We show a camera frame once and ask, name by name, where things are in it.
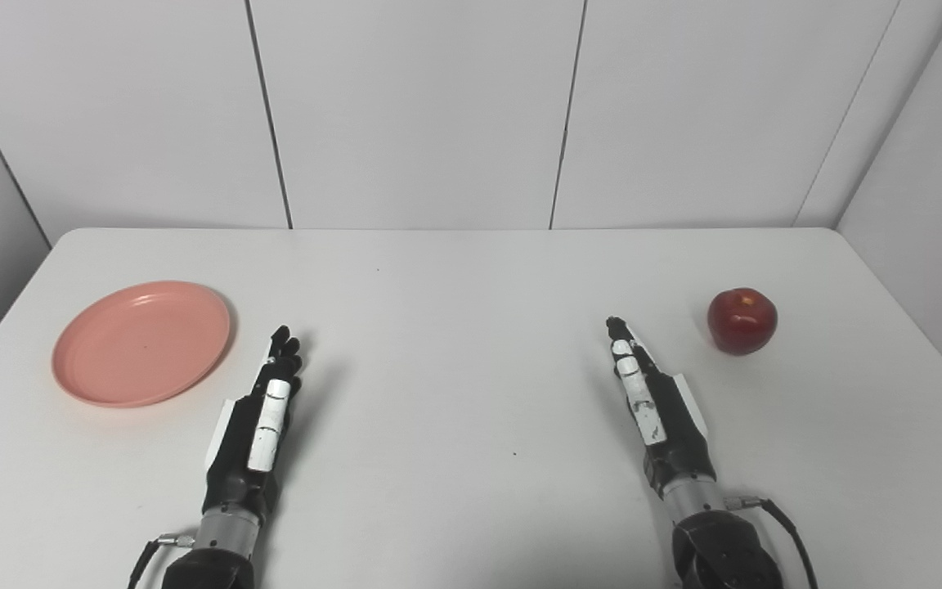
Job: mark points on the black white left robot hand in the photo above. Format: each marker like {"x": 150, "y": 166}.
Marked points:
{"x": 234, "y": 458}

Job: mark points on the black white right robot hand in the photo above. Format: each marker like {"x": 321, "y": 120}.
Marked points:
{"x": 675, "y": 433}

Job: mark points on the red apple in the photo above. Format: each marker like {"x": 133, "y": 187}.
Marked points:
{"x": 742, "y": 323}

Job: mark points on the pink round plate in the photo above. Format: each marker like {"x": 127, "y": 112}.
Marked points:
{"x": 140, "y": 343}

